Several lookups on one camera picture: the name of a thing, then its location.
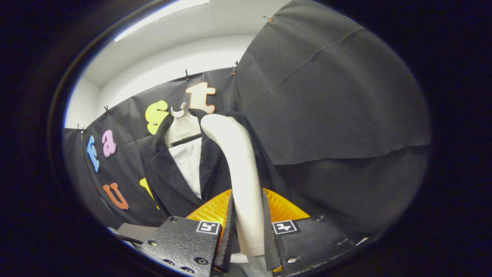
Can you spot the grey cabinet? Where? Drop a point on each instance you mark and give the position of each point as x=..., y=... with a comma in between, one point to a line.
x=132, y=230

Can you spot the white garment steamer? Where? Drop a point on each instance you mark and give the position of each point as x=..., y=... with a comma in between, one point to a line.
x=238, y=173

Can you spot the black backdrop cloth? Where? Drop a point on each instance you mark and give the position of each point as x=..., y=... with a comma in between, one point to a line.
x=326, y=96

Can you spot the white mannequin with stand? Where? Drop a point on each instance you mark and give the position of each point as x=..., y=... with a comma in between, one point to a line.
x=188, y=161

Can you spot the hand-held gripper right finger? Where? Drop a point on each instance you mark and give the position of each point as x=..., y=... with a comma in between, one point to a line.
x=303, y=238

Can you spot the black blazer jacket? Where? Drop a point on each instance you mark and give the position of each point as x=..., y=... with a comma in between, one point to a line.
x=169, y=181

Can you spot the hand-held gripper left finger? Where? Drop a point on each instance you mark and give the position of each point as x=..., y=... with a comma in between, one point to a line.
x=184, y=238

